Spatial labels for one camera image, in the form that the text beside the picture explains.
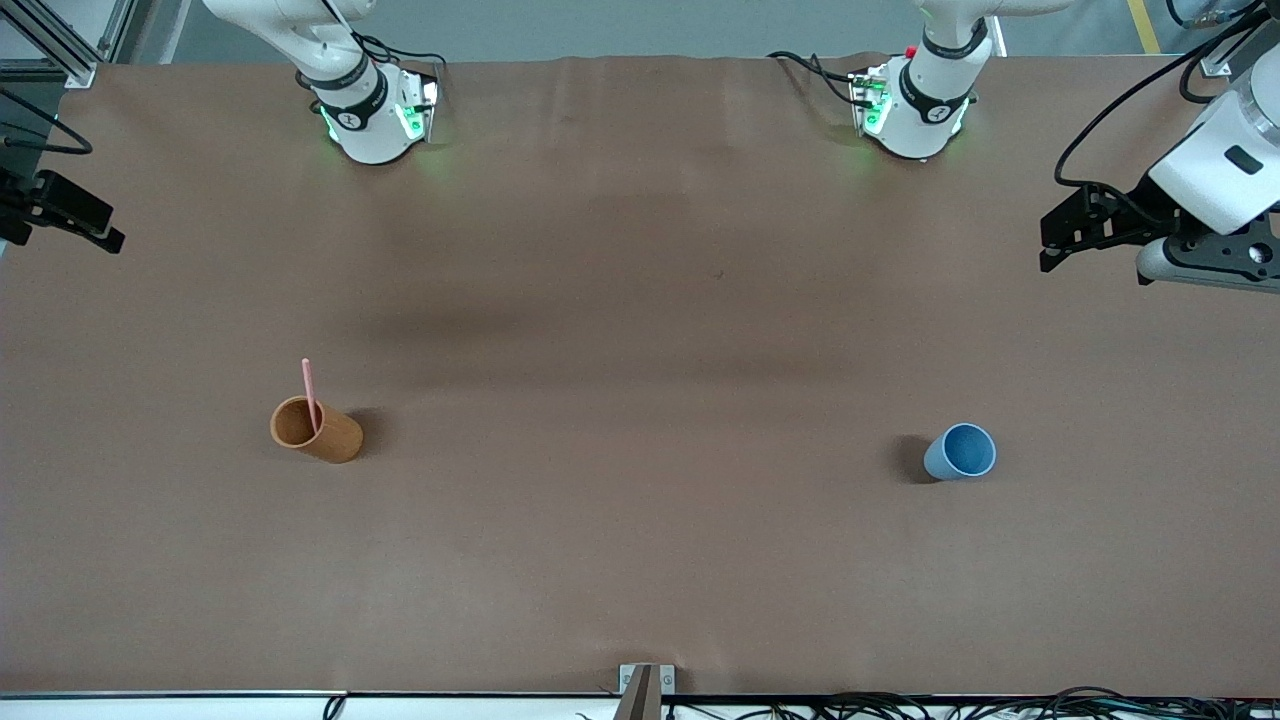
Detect blue cup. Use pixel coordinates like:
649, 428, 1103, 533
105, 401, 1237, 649
923, 423, 998, 483

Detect right arm base control box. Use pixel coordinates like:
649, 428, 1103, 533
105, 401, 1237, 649
396, 66, 442, 144

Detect left arm base control box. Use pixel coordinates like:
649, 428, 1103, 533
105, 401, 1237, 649
848, 64, 893, 137

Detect orange cylindrical cup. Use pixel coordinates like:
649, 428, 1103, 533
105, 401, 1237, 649
270, 396, 365, 465

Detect brown table cover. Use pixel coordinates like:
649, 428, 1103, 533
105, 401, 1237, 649
0, 52, 1280, 699

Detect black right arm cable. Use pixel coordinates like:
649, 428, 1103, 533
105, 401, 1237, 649
0, 88, 94, 157

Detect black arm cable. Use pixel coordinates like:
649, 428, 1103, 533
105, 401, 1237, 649
0, 88, 94, 157
1054, 0, 1280, 193

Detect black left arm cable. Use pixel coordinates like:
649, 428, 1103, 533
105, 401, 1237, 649
1054, 0, 1280, 193

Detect black left base cable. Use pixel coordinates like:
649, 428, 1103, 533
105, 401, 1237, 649
767, 50, 863, 107

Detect black base cable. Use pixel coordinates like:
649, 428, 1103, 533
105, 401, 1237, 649
767, 50, 863, 107
355, 34, 448, 73

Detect black right base cable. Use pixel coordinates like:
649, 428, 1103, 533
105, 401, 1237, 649
355, 34, 448, 73

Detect black cable bundle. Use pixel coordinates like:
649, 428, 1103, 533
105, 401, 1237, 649
668, 686, 1280, 720

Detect metal table edge bracket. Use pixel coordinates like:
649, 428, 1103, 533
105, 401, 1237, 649
612, 663, 677, 720

